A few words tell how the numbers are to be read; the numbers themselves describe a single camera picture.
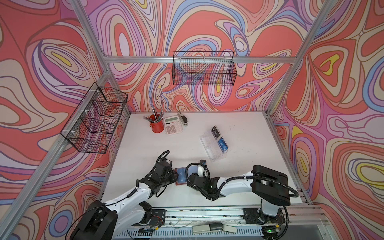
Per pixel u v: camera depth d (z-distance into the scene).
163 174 0.67
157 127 1.05
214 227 0.67
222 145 0.91
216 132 0.96
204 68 0.96
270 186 0.48
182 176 0.86
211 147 0.95
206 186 0.65
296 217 0.75
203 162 0.76
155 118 1.04
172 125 1.08
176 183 0.84
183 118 1.11
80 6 0.68
